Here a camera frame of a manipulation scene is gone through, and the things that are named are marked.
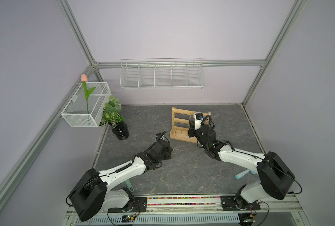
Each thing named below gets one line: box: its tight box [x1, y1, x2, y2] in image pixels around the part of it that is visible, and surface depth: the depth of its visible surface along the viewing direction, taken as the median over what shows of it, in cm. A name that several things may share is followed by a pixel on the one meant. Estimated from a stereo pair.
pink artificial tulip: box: [81, 73, 97, 114], surface depth 81 cm
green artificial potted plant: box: [98, 95, 125, 129], surface depth 82 cm
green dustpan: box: [124, 179, 135, 193], surface depth 81 cm
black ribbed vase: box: [111, 121, 130, 141], surface depth 96 cm
